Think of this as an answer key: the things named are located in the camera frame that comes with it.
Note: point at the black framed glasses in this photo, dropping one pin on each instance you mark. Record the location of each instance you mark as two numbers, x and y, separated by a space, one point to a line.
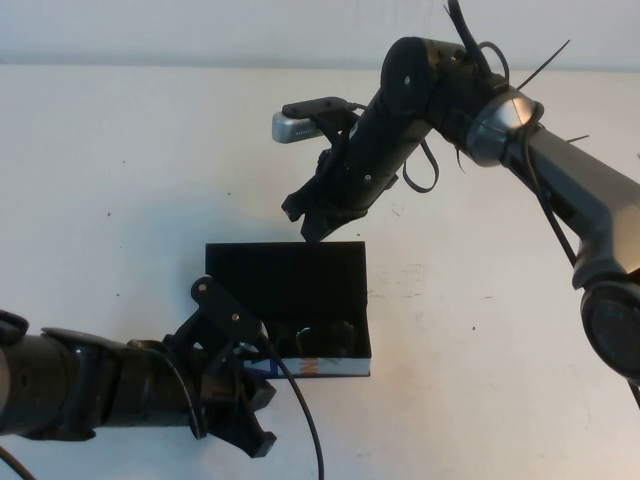
305 340

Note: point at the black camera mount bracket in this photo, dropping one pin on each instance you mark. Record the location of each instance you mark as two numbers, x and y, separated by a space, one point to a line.
192 332
335 125

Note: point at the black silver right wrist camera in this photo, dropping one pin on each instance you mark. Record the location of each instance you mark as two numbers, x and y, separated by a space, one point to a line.
295 127

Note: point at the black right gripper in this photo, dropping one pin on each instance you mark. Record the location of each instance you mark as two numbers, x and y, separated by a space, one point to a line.
365 170

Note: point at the black glasses case printed front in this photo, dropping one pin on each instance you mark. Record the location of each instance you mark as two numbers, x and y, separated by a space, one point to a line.
280 280

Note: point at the black right camera mount bracket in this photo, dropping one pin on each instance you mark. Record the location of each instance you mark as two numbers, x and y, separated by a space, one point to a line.
335 125

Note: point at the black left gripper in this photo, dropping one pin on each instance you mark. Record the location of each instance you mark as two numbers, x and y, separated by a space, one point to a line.
220 395

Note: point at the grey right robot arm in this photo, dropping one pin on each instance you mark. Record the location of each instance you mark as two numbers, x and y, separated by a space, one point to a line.
575 175

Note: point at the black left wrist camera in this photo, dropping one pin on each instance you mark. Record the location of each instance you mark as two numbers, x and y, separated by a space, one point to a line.
220 305

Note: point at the black left camera mount bracket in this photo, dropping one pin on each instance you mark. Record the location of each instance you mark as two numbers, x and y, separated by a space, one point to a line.
192 332

